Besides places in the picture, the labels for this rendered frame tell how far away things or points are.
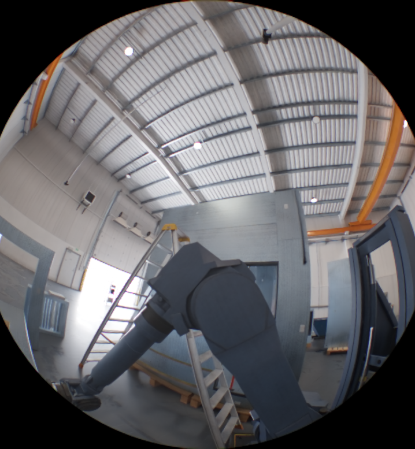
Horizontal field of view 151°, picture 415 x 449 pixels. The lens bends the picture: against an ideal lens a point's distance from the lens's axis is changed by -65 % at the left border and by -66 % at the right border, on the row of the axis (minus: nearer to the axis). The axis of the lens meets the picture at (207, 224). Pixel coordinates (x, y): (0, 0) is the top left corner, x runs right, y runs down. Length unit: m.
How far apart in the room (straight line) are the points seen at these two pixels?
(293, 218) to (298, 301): 1.07
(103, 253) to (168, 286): 10.75
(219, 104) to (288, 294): 6.65
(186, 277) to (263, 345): 0.37
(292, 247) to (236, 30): 6.46
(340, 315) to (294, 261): 4.02
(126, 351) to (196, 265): 0.50
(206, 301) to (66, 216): 10.40
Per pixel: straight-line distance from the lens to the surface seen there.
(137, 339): 0.74
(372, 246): 1.54
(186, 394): 2.49
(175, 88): 7.08
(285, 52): 6.77
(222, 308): 0.49
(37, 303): 2.67
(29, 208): 10.51
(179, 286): 0.61
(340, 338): 5.82
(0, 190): 10.98
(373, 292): 1.62
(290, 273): 1.95
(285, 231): 2.13
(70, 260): 10.61
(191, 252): 0.66
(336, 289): 5.74
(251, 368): 0.55
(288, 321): 1.91
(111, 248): 11.56
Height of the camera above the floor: 1.56
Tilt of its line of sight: 28 degrees up
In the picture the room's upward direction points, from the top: 10 degrees clockwise
